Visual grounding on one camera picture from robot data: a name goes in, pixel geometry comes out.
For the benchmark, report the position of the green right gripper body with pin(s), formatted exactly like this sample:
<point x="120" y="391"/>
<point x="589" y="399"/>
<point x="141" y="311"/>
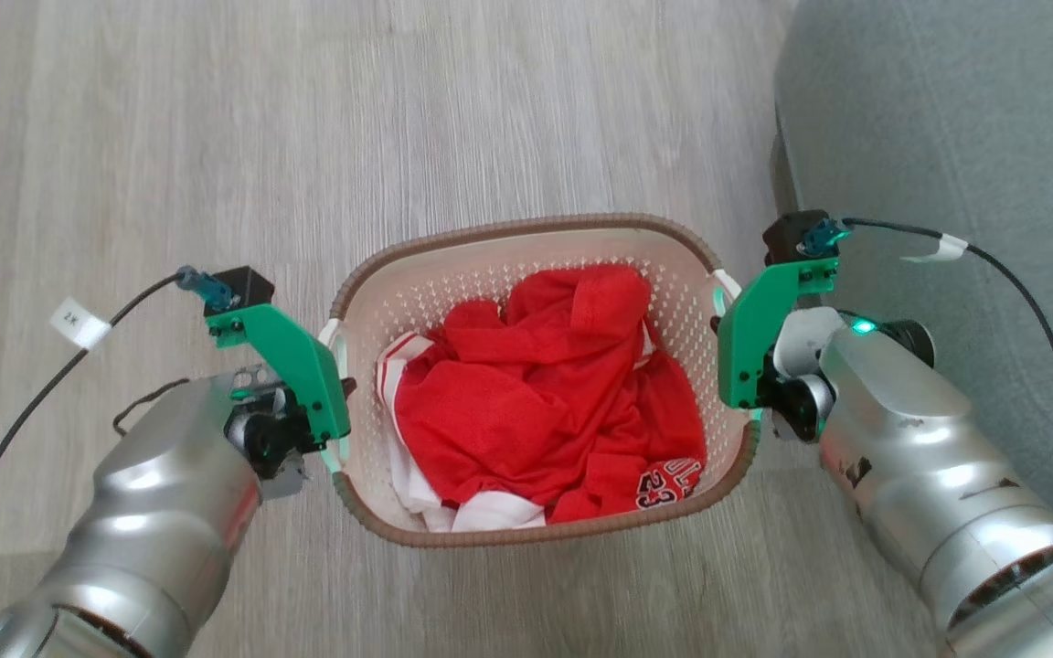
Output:
<point x="755" y="320"/>

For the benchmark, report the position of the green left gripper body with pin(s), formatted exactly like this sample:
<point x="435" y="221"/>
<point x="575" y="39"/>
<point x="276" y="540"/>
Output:
<point x="293" y="361"/>

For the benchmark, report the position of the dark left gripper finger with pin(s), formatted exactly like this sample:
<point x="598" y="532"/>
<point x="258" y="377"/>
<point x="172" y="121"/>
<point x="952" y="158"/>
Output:
<point x="349" y="386"/>

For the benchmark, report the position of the beige laundry basket brown rim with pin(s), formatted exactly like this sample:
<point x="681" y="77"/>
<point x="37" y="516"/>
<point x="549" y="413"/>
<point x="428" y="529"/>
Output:
<point x="545" y="247"/>

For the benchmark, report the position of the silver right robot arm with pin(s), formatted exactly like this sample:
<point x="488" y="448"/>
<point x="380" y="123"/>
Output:
<point x="929" y="475"/>

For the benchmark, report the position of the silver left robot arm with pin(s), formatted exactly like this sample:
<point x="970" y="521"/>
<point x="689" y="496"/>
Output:
<point x="152" y="512"/>

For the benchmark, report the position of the red basketball jersey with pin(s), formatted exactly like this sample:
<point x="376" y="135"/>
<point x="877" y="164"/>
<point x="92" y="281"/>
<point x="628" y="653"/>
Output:
<point x="526" y="402"/>

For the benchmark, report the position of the grey fabric sofa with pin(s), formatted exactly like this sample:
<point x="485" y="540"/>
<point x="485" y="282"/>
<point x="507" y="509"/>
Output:
<point x="947" y="119"/>

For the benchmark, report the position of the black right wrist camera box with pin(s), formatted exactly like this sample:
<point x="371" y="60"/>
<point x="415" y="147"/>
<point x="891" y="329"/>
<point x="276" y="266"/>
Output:
<point x="787" y="238"/>

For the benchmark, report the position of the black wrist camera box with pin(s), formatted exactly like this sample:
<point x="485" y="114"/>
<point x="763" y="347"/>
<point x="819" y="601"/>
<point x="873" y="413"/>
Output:
<point x="787" y="238"/>
<point x="248" y="285"/>

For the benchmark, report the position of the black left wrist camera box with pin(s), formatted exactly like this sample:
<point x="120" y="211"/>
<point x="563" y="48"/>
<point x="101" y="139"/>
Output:
<point x="248" y="285"/>

